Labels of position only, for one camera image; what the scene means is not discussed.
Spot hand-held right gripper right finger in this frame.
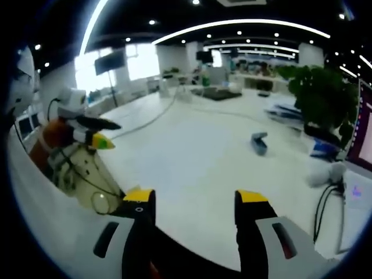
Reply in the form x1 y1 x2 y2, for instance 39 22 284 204
234 189 342 279

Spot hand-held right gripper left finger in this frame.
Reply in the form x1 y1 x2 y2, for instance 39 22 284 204
58 188 158 279

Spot blue grey hole punch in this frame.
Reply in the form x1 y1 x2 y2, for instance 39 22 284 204
250 131 269 156

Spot person's left hand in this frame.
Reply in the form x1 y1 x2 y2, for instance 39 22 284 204
42 118 75 148

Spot white device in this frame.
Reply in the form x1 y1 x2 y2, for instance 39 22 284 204
10 45 41 115

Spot black screen on stand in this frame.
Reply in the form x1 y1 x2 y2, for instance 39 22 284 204
94 51 126 108

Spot grey fuzzy object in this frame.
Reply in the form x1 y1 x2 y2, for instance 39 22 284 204
306 162 348 188

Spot white card with blue print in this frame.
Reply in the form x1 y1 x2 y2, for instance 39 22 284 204
345 173 371 210

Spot blue box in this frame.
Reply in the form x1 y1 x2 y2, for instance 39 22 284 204
309 138 341 160

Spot black mat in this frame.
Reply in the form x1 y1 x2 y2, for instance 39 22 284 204
191 88 242 102

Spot blue white document stack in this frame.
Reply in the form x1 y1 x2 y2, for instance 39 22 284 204
263 102 305 124

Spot computer monitor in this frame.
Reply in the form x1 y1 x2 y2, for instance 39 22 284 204
348 77 372 165

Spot green potted plant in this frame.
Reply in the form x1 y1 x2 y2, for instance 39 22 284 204
277 65 360 149

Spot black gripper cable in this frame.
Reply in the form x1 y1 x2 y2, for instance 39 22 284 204
46 98 62 120

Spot white cable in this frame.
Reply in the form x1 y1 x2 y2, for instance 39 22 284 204
112 88 178 141

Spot black cables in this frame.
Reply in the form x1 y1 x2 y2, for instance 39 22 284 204
312 181 347 246

